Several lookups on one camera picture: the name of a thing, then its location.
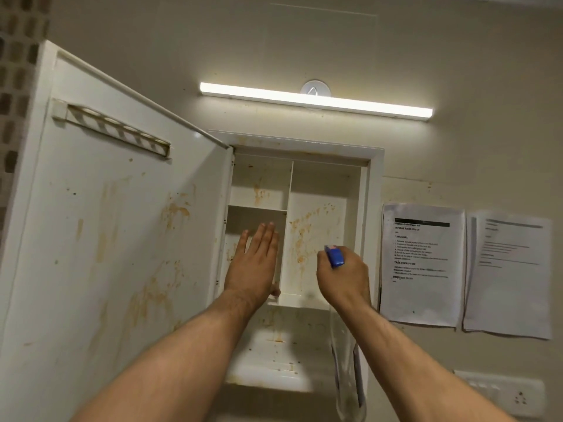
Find printed paper sheet sparse text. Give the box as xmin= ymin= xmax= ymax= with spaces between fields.
xmin=462 ymin=210 xmax=553 ymax=341

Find white cabinet door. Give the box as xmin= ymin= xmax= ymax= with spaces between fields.
xmin=0 ymin=39 xmax=235 ymax=422

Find person's right hand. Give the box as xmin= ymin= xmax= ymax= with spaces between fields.
xmin=317 ymin=248 xmax=373 ymax=310

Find white toothbrush holder rack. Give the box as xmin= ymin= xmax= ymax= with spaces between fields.
xmin=50 ymin=98 xmax=172 ymax=158

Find white tube light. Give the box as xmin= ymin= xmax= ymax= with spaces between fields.
xmin=199 ymin=81 xmax=434 ymax=120

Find white wall cabinet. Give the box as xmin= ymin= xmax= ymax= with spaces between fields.
xmin=206 ymin=129 xmax=386 ymax=395

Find round white wall cover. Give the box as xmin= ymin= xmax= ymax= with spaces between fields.
xmin=300 ymin=80 xmax=330 ymax=111

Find printed paper sheet dense text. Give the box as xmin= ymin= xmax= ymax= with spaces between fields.
xmin=379 ymin=203 xmax=466 ymax=329

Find person's left hand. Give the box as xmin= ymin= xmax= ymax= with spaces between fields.
xmin=223 ymin=222 xmax=282 ymax=304

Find person's left forearm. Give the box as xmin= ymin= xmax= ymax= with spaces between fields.
xmin=70 ymin=291 xmax=264 ymax=422

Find white wall switch socket plate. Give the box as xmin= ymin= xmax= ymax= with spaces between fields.
xmin=453 ymin=370 xmax=546 ymax=409

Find clear spray bottle blue nozzle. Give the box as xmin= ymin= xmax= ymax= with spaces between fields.
xmin=324 ymin=244 xmax=368 ymax=422

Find person's right forearm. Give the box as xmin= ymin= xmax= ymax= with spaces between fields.
xmin=330 ymin=299 xmax=519 ymax=422

